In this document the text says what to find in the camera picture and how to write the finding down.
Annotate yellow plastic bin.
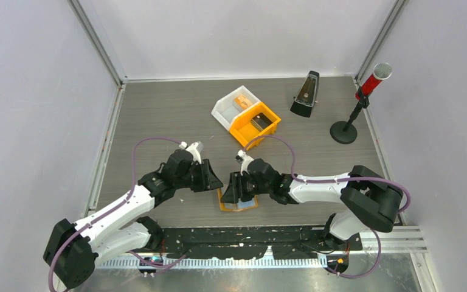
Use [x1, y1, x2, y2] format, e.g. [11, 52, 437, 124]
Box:
[229, 102, 282, 150]

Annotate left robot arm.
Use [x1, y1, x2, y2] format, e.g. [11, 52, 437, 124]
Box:
[43, 149, 223, 290]

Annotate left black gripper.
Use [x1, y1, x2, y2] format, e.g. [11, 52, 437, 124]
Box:
[175, 159, 223, 193]

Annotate black cards in yellow bin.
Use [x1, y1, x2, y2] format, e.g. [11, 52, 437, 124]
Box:
[251, 113, 272, 132]

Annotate orange card holder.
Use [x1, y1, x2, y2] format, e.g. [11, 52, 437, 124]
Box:
[217, 189, 258, 212]

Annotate white toothed rail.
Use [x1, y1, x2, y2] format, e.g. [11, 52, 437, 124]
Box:
[97, 255, 328, 269]

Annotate red microphone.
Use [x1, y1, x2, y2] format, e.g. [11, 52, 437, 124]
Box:
[355, 63, 392, 100]

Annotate black metronome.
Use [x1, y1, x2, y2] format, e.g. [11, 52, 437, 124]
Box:
[290, 71, 320, 118]

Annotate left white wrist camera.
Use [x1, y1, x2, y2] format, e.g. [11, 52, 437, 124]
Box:
[179, 141, 204, 164]

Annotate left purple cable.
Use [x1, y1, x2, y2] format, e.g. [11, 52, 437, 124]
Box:
[47, 137, 184, 292]

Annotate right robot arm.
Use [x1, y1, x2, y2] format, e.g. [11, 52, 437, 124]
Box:
[221, 159, 403, 250]

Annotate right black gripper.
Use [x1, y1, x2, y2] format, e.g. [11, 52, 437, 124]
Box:
[221, 171, 272, 204]

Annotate white plastic bin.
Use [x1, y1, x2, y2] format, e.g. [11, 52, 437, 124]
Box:
[211, 86, 261, 131]

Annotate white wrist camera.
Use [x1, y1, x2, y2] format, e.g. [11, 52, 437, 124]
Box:
[235, 150, 254, 175]
[179, 141, 204, 164]

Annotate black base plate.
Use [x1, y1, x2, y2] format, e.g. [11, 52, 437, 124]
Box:
[123, 225, 363, 261]

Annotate orange box in white bin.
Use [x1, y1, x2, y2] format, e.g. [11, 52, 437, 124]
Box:
[234, 95, 253, 111]

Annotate blue credit card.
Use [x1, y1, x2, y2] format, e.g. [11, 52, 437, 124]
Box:
[235, 197, 258, 210]

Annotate black microphone stand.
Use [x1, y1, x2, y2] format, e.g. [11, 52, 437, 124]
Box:
[330, 87, 369, 145]

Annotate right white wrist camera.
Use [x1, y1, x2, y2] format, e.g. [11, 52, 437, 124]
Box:
[235, 150, 254, 175]

